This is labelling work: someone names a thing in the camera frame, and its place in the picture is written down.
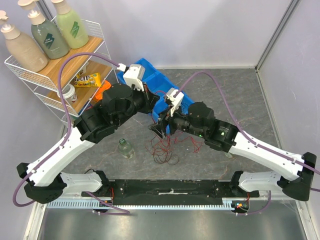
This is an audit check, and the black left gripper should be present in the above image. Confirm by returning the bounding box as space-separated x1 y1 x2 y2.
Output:
115 81 161 128

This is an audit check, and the red wire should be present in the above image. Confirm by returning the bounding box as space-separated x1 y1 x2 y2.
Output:
144 91 203 163

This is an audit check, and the dark brown wire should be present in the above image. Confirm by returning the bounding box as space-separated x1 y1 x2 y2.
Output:
153 149 181 166

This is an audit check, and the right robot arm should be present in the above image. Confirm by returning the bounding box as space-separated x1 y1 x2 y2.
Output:
149 102 317 202

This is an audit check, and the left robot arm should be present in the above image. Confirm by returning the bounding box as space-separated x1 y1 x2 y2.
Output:
17 83 160 204

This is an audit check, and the blue plastic bin near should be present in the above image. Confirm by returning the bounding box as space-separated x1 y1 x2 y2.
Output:
151 90 194 123

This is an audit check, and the blue plastic bin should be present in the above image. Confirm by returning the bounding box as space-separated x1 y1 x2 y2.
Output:
116 58 157 83
143 72 177 108
151 90 194 123

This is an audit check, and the blue plastic bin middle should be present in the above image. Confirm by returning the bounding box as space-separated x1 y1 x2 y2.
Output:
143 72 177 108

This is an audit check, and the blue plastic bin far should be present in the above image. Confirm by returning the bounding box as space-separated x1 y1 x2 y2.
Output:
116 58 157 83

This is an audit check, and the clear glass bottle left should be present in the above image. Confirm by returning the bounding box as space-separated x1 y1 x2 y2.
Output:
117 138 135 159

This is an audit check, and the clear glass bottle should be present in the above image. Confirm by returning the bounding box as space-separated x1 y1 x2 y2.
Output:
117 138 135 159
224 152 233 159

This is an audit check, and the orange snack box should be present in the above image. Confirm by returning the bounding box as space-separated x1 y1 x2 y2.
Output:
92 80 112 103

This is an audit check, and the yellow candy bag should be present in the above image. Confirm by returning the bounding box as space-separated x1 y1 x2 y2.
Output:
74 72 102 88

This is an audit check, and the clear glass bottle right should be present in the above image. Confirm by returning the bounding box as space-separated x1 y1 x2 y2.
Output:
224 152 233 159

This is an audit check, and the white paper cup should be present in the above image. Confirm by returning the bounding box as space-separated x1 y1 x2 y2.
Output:
62 84 78 104

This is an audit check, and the light green pump bottle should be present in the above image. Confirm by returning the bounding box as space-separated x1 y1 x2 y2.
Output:
51 0 89 49

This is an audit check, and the grey green pump bottle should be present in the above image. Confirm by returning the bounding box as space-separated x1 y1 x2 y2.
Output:
17 0 70 60

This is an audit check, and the beige pump bottle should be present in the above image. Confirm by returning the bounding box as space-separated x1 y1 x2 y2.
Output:
0 10 48 73

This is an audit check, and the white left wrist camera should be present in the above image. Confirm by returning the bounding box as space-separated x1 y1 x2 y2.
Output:
117 63 145 92

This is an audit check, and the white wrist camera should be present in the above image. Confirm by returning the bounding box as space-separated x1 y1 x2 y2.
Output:
164 87 184 117
117 63 145 92

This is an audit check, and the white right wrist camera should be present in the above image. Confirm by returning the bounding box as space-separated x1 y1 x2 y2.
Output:
164 87 184 117

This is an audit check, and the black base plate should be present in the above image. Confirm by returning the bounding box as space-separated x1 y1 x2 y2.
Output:
93 179 260 199

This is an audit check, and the white wire shelf rack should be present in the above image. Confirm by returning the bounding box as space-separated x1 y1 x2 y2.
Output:
4 19 116 125

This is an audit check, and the slotted cable duct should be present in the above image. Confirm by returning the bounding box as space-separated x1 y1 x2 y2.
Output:
46 198 237 210

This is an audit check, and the aluminium corner post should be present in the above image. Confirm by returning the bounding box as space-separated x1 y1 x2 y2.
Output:
254 0 301 72

